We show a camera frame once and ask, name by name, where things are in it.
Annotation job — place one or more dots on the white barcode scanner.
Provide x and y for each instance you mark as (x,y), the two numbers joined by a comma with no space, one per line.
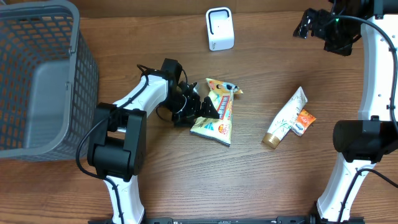
(219,23)

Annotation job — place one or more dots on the small orange packet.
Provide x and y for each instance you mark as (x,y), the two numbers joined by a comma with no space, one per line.
(303,121)

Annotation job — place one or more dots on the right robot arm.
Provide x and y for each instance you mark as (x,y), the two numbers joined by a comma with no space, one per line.
(360,143)

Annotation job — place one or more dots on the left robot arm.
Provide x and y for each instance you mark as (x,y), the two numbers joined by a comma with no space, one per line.
(118,137)

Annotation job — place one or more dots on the white bamboo print tube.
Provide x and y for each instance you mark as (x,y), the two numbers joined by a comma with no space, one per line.
(285,119)

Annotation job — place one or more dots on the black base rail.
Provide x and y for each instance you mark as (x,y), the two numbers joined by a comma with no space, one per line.
(230,221)

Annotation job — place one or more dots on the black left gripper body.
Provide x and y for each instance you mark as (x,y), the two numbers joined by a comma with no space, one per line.
(186,107)

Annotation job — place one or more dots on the dark grey plastic basket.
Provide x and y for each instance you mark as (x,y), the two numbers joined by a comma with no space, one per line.
(49,81)

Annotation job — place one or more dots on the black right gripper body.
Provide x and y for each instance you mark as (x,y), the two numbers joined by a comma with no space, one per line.
(340,33)

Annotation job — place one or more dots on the yellow snack bag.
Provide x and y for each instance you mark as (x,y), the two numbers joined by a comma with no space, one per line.
(221,95)

